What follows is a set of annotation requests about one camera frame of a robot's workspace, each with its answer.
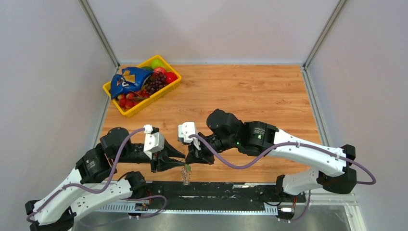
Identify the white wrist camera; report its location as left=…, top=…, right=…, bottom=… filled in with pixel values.
left=143, top=124, right=165, bottom=160
left=178, top=122, right=201, bottom=150

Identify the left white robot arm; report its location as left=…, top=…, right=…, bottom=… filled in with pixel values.
left=25, top=125, right=185, bottom=231

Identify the white slotted cable duct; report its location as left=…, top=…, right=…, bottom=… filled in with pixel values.
left=95, top=200, right=278, bottom=216

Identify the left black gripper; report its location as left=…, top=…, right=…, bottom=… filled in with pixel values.
left=114, top=136, right=187, bottom=172

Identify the green apple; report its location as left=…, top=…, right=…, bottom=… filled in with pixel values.
left=151, top=58, right=166, bottom=69

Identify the yellow plastic basket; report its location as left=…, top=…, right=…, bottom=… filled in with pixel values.
left=102, top=55, right=181, bottom=117

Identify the blue chip bag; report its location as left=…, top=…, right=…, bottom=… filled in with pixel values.
left=110, top=67, right=153, bottom=100

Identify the red cherries pile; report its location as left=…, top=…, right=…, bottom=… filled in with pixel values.
left=115, top=90, right=150, bottom=110

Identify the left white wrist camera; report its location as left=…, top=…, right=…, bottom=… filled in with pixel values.
left=143, top=124, right=165, bottom=160

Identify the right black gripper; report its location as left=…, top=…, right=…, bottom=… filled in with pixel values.
left=186, top=132, right=238, bottom=166

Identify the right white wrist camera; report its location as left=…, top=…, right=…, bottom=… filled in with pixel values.
left=178, top=122, right=201, bottom=150

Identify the purple grape bunch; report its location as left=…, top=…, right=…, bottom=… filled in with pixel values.
left=145, top=72, right=168, bottom=95

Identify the red tomato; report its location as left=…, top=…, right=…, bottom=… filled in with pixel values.
left=166, top=72, right=178, bottom=84

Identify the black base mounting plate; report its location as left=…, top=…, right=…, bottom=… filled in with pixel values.
left=131, top=181, right=306, bottom=210

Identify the red apple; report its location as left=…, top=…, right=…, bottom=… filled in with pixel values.
left=154, top=66, right=167, bottom=76

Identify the large keyring with small rings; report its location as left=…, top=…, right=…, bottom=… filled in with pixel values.
left=181, top=166, right=191, bottom=185

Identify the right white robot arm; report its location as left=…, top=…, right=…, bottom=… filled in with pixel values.
left=178, top=109, right=357, bottom=201

